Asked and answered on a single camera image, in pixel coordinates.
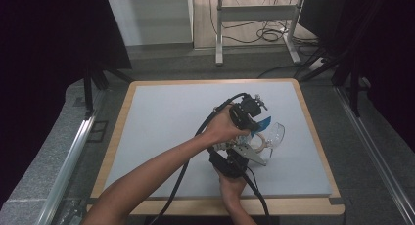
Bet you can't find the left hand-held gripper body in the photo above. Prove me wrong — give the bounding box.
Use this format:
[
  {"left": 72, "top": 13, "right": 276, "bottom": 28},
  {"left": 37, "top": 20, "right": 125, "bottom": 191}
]
[{"left": 229, "top": 93, "right": 268, "bottom": 130}]

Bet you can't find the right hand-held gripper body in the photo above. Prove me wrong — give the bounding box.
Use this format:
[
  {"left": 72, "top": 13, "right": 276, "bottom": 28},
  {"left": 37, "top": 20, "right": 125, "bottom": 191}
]
[{"left": 209, "top": 142, "right": 267, "bottom": 180}]

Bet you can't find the blue and white milk carton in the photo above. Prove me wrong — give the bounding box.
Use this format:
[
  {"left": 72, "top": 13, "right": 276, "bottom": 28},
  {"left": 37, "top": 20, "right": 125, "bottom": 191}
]
[{"left": 213, "top": 116, "right": 272, "bottom": 152}]

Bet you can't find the person's right hand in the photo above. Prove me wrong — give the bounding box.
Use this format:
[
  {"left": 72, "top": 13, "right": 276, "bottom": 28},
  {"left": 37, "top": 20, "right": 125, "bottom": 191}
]
[{"left": 214, "top": 167, "right": 248, "bottom": 203}]

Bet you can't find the person's left hand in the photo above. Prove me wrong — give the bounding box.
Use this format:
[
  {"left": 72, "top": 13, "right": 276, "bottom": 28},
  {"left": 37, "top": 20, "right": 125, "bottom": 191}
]
[{"left": 203, "top": 105, "right": 251, "bottom": 148}]

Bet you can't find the pale grey table mat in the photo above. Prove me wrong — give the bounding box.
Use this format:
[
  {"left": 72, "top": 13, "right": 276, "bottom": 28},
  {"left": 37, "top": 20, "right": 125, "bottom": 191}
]
[{"left": 101, "top": 81, "right": 333, "bottom": 200}]

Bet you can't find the light wooden table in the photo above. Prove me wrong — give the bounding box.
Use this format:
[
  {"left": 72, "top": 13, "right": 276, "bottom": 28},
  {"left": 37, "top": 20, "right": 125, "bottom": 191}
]
[{"left": 86, "top": 77, "right": 346, "bottom": 217}]

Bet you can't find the white power strip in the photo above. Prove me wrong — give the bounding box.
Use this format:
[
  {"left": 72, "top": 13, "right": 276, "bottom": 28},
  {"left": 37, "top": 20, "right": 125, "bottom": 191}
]
[{"left": 307, "top": 57, "right": 326, "bottom": 72}]

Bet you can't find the black metal stand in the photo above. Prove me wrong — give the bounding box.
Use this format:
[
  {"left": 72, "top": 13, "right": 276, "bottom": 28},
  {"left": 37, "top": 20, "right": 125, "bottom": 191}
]
[{"left": 293, "top": 45, "right": 363, "bottom": 118}]

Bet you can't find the white board panel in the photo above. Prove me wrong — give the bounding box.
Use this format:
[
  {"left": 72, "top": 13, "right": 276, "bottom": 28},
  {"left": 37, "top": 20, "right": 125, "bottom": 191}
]
[{"left": 108, "top": 0, "right": 194, "bottom": 47}]

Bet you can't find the black square floor plate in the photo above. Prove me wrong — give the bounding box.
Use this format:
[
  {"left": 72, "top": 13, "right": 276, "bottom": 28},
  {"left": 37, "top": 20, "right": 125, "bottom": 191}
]
[{"left": 87, "top": 120, "right": 110, "bottom": 144}]

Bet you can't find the black tripod stand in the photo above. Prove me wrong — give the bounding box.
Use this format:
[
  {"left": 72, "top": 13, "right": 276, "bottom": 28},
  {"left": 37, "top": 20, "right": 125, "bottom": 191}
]
[{"left": 82, "top": 63, "right": 135, "bottom": 116}]

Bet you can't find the dark curtain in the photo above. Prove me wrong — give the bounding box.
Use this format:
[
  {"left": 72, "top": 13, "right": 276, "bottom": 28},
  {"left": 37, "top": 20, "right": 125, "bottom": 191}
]
[
  {"left": 0, "top": 0, "right": 133, "bottom": 206},
  {"left": 298, "top": 0, "right": 415, "bottom": 148}
]

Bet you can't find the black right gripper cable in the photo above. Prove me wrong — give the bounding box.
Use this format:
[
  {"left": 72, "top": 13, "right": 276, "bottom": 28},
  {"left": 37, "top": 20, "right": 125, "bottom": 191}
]
[{"left": 243, "top": 173, "right": 272, "bottom": 225}]

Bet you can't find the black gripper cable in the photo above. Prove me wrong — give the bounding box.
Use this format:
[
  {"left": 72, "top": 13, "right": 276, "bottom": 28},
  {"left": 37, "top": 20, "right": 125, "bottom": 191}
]
[
  {"left": 148, "top": 92, "right": 249, "bottom": 225},
  {"left": 243, "top": 173, "right": 272, "bottom": 225}
]

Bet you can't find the long black floor cable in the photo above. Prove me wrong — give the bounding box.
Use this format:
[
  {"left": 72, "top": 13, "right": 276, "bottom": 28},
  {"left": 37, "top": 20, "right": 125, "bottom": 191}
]
[{"left": 256, "top": 65, "right": 302, "bottom": 80}]

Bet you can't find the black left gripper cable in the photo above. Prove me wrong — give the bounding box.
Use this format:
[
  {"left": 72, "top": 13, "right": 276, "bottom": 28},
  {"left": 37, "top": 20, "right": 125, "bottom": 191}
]
[{"left": 148, "top": 92, "right": 249, "bottom": 225}]

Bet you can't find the tangle of black floor cables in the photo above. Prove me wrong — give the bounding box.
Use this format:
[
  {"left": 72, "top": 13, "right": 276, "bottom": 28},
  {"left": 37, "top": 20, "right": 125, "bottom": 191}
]
[{"left": 208, "top": 0, "right": 319, "bottom": 46}]

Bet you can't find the white metal desk frame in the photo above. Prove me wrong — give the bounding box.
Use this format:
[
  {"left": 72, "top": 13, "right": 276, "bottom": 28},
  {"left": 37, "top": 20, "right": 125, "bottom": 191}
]
[{"left": 214, "top": 0, "right": 307, "bottom": 67}]

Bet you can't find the aluminium floor rail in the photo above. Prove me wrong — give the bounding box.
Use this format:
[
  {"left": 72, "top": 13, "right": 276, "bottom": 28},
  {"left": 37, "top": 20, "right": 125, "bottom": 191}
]
[
  {"left": 336, "top": 86, "right": 415, "bottom": 224},
  {"left": 35, "top": 87, "right": 109, "bottom": 225}
]

